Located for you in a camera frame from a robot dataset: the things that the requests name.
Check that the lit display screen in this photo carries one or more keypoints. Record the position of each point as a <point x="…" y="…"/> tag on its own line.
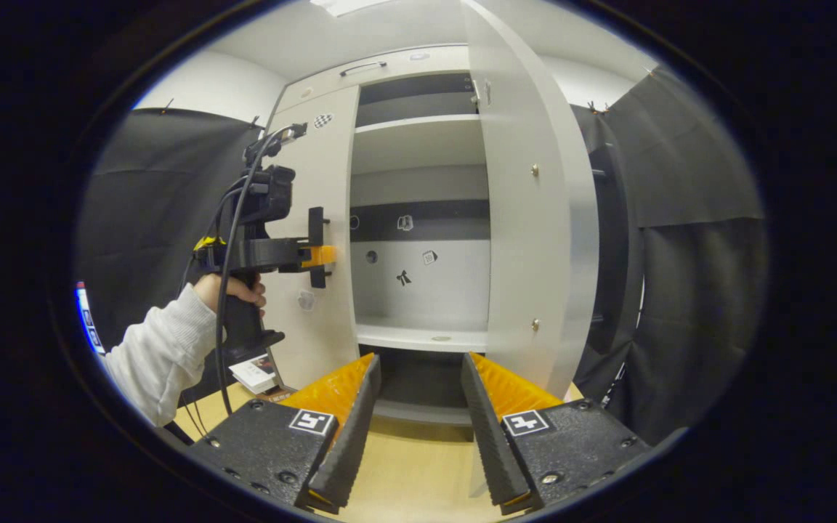
<point x="90" y="319"/>

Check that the grey shoe cabinet door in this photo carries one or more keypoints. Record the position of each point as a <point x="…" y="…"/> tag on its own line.
<point x="520" y="218"/>
<point x="331" y="181"/>

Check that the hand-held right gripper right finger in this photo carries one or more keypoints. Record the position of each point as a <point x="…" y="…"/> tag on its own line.
<point x="495" y="450"/>

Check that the grey cabinet shelf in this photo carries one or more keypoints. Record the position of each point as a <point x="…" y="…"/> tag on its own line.
<point x="418" y="335"/>
<point x="418" y="123"/>

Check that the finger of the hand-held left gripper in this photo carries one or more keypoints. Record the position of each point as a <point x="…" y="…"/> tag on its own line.
<point x="320" y="256"/>

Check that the grey cabinet drawer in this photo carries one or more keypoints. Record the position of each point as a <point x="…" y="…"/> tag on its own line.
<point x="426" y="69"/>

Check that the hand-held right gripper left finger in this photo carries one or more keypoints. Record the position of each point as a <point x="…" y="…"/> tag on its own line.
<point x="349" y="450"/>

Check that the black backdrop cloth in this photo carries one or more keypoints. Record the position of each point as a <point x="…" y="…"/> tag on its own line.
<point x="694" y="290"/>
<point x="142" y="203"/>

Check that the grey double-door shoe cabinet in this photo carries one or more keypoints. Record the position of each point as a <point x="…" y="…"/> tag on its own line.
<point x="447" y="290"/>

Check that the white booklet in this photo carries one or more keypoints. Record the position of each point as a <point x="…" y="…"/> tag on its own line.
<point x="255" y="374"/>

